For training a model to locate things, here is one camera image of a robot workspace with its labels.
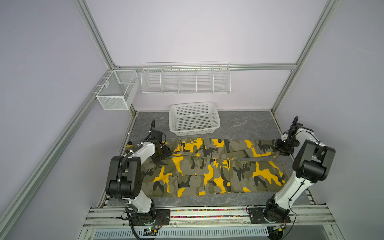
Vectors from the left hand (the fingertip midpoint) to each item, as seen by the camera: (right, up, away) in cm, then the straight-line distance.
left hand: (166, 157), depth 93 cm
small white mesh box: (-35, +44, +9) cm, 57 cm away
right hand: (+71, +2, 0) cm, 71 cm away
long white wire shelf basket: (+12, +53, +9) cm, 55 cm away
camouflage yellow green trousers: (+29, -5, -2) cm, 29 cm away
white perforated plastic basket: (+16, +25, +23) cm, 38 cm away
